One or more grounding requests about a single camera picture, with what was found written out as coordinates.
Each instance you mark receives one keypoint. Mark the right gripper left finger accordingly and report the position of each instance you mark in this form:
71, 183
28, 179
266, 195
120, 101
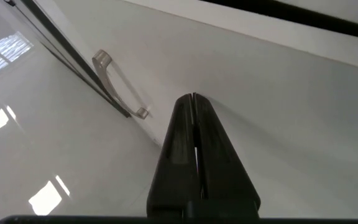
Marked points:
174, 168

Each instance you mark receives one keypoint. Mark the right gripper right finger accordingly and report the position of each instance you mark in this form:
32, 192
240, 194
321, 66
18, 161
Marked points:
225, 174

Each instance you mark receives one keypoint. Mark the white kitchen cabinet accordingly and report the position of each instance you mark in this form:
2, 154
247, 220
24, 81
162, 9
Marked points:
306, 34

